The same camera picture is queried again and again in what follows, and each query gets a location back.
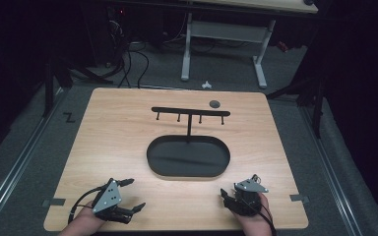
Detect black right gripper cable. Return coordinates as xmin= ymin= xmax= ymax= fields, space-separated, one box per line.
xmin=249 ymin=174 xmax=279 ymax=236

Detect black floor cables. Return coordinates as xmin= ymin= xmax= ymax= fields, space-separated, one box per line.
xmin=105 ymin=13 xmax=151 ymax=89

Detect white framed desk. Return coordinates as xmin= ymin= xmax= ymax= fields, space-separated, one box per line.
xmin=180 ymin=0 xmax=319 ymax=89

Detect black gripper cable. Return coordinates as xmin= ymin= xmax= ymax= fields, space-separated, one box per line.
xmin=249 ymin=174 xmax=279 ymax=236
xmin=67 ymin=182 xmax=111 ymax=226

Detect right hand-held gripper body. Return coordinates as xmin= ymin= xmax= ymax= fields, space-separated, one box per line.
xmin=231 ymin=176 xmax=270 ymax=218

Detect black metal stand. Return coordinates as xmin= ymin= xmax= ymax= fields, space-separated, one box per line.
xmin=266 ymin=73 xmax=327 ymax=140
xmin=41 ymin=57 xmax=114 ymax=118

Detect grey tape marker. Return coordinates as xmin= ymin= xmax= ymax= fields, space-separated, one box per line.
xmin=289 ymin=194 xmax=310 ymax=203
xmin=41 ymin=198 xmax=67 ymax=207

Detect metal floor rail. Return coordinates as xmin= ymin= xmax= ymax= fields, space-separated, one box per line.
xmin=300 ymin=106 xmax=365 ymax=236
xmin=0 ymin=88 xmax=67 ymax=232

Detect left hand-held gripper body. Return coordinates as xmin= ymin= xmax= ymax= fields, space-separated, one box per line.
xmin=91 ymin=177 xmax=134 ymax=225

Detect person's left hand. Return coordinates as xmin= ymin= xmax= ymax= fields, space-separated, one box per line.
xmin=73 ymin=200 xmax=107 ymax=232

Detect person's right hand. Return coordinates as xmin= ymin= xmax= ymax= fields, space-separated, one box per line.
xmin=230 ymin=192 xmax=274 ymax=236

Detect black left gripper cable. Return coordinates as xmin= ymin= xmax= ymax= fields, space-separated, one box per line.
xmin=67 ymin=182 xmax=111 ymax=226

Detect black hook stand with tray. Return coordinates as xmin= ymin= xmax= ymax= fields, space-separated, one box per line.
xmin=146 ymin=106 xmax=232 ymax=179

